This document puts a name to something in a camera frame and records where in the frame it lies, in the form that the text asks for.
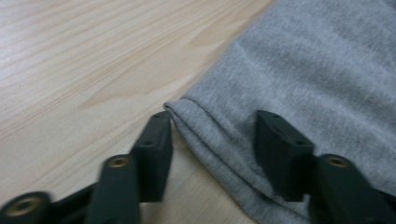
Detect grey shorts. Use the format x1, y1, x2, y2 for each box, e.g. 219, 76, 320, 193
163, 0, 396, 224

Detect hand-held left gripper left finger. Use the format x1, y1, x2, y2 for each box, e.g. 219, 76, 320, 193
130, 110, 174, 203

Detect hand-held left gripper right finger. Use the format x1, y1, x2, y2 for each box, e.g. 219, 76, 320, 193
254, 109, 316, 203

